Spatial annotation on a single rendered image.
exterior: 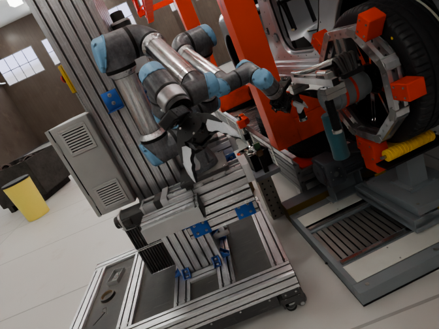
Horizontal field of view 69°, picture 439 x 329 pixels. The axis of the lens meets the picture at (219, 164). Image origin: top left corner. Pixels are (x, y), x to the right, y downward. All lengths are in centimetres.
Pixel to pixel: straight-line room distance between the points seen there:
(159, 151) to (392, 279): 117
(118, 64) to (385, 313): 148
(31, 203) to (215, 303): 439
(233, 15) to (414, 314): 168
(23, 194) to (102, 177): 406
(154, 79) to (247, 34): 116
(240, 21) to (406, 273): 151
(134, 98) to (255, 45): 93
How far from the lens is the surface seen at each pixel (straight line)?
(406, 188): 194
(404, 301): 170
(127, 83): 126
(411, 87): 138
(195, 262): 184
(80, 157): 160
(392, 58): 144
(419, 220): 184
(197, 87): 97
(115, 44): 123
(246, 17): 197
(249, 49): 196
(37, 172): 654
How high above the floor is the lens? 128
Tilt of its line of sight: 19 degrees down
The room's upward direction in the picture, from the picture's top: 24 degrees counter-clockwise
